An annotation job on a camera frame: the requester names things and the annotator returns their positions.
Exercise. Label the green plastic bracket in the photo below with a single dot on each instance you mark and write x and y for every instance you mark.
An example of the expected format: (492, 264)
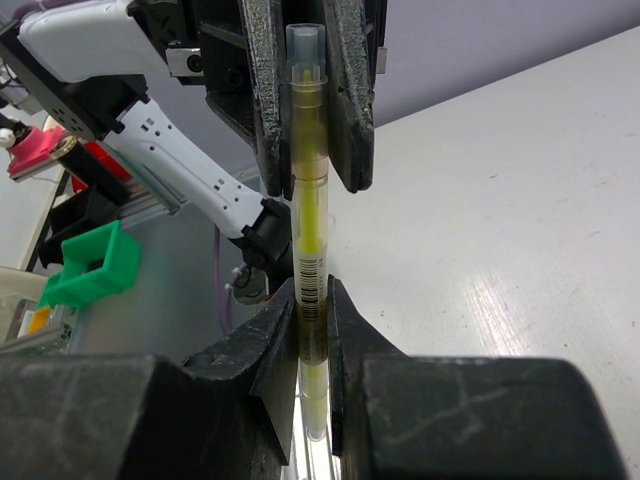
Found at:
(96, 264)

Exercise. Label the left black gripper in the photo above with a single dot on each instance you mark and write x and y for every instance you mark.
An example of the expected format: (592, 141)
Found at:
(243, 56)

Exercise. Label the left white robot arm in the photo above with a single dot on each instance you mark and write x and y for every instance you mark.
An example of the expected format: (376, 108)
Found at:
(86, 63)

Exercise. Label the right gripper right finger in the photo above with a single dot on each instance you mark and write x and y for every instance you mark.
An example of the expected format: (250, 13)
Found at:
(396, 416)

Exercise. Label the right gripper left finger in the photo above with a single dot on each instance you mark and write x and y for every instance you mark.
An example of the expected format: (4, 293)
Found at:
(226, 412)

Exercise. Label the yellow highlighter pen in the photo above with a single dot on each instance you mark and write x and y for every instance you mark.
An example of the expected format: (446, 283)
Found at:
(310, 242)

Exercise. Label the pink taped clamp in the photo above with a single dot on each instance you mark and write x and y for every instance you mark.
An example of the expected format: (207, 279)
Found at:
(30, 154)

